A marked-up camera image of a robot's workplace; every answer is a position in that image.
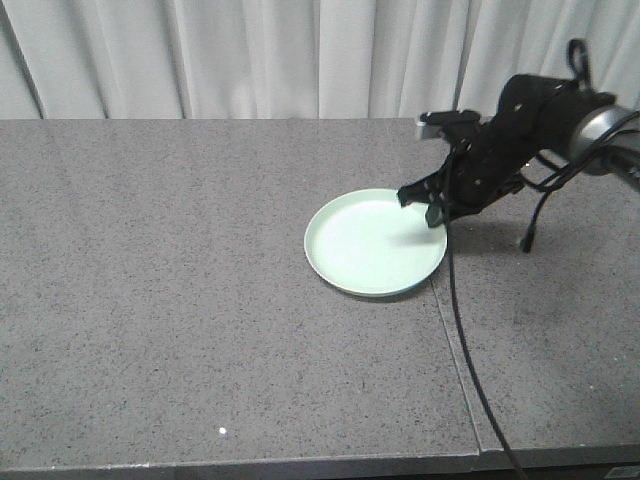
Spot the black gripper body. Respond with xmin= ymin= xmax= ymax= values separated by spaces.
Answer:
xmin=448 ymin=75 xmax=598 ymax=217

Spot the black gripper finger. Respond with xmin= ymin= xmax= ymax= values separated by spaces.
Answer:
xmin=425 ymin=203 xmax=454 ymax=228
xmin=397 ymin=168 xmax=451 ymax=206

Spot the mint green round plate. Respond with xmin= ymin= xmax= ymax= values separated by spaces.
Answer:
xmin=304 ymin=188 xmax=447 ymax=297

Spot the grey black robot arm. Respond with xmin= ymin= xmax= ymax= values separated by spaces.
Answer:
xmin=397 ymin=75 xmax=639 ymax=227

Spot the white pleated curtain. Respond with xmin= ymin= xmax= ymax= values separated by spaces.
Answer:
xmin=1 ymin=1 xmax=639 ymax=119

